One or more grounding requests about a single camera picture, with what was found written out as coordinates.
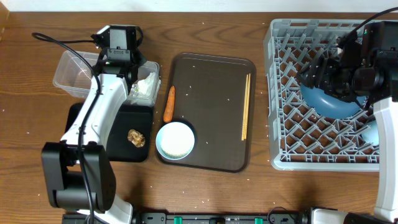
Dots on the clear plastic bin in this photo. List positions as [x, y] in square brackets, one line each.
[73, 76]

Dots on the dark blue plate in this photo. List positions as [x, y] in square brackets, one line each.
[326, 105]

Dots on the small blue cup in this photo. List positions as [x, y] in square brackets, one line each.
[371, 134]

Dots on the orange carrot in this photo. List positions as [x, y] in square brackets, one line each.
[170, 105]

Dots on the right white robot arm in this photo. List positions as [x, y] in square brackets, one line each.
[369, 69]

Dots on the brown food scrap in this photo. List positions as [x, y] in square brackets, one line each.
[137, 138]

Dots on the dark brown serving tray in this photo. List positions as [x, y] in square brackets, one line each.
[209, 97]

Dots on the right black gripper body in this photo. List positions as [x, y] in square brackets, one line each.
[315, 76]

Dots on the white tissue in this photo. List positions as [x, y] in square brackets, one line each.
[145, 86]

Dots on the grey dishwasher rack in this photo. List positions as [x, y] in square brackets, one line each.
[299, 137]

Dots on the black waste bin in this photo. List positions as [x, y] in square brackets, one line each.
[129, 117]

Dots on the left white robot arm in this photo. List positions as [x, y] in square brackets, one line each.
[77, 171]

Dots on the light blue rice bowl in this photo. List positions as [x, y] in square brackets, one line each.
[175, 141]

